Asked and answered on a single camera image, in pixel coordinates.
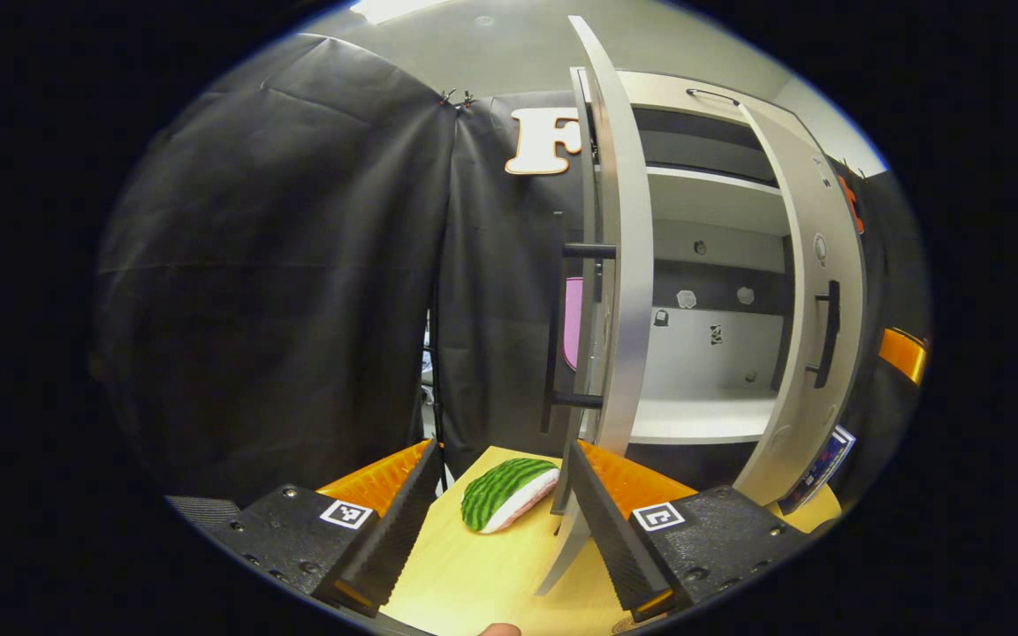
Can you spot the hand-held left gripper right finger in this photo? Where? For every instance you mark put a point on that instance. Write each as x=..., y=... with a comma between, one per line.
x=619, y=539

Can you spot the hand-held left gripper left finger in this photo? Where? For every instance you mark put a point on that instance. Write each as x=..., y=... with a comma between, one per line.
x=398, y=530

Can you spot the white cabinet drawer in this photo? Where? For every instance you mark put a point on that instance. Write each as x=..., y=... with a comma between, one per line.
x=650, y=88

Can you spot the black binder clip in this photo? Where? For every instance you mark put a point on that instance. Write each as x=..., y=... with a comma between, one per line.
x=457, y=97

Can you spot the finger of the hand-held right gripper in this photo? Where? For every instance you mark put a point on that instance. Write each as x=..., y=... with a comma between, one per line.
x=902, y=353

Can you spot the green striped watermelon slice toy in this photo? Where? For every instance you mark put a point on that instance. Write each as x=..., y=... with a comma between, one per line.
x=500, y=490

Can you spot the white cabinet door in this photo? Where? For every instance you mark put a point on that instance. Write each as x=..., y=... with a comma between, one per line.
x=628, y=265
x=801, y=424

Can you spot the blue printed box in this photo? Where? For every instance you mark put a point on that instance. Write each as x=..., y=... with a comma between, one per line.
x=823, y=464

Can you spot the white and grey cabinet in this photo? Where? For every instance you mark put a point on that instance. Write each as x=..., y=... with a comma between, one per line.
x=703, y=415

